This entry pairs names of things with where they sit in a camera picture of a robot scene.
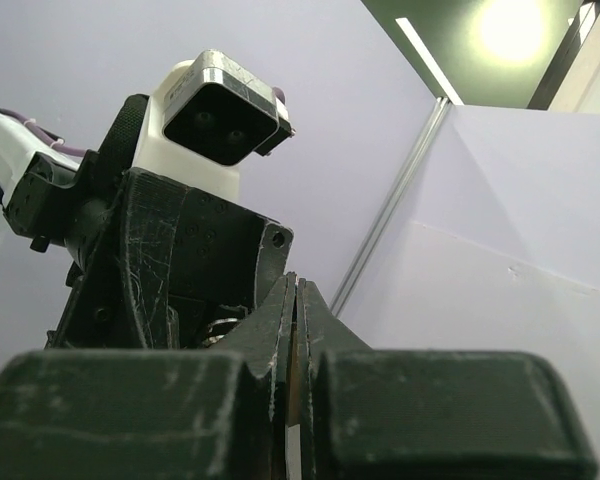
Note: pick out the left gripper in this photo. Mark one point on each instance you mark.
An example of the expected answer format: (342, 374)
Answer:
(167, 260)

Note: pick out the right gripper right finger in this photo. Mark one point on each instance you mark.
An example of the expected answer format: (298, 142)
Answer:
(428, 414)

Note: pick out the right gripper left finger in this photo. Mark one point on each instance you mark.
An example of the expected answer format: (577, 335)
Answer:
(215, 413)

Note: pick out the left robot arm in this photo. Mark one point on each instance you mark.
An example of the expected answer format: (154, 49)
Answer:
(48, 198)

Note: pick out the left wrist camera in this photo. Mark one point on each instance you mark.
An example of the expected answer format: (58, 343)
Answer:
(206, 117)

